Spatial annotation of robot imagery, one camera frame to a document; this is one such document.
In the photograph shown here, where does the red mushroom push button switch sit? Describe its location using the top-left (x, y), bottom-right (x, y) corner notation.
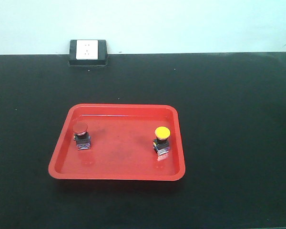
top-left (72, 122), bottom-right (91, 150)

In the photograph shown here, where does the yellow mushroom push button switch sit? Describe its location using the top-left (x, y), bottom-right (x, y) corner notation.
top-left (153, 126), bottom-right (171, 156)

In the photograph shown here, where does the black white wall socket box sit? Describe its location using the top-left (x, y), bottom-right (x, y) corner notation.
top-left (69, 40), bottom-right (108, 67)

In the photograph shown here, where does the red plastic tray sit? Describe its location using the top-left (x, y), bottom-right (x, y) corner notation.
top-left (48, 104), bottom-right (185, 181)

